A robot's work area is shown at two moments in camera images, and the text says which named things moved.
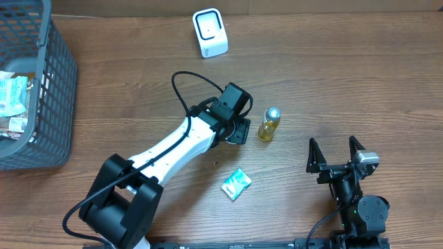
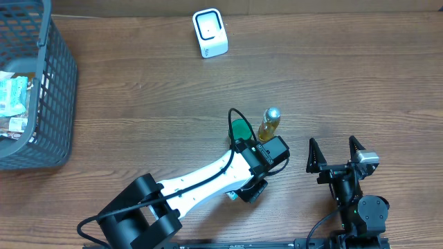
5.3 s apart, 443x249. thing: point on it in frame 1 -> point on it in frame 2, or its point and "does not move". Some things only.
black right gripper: [316, 160] does not move
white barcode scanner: [211, 32] does not move
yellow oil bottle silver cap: [269, 124] does not move
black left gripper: [240, 132] -> [239, 144]
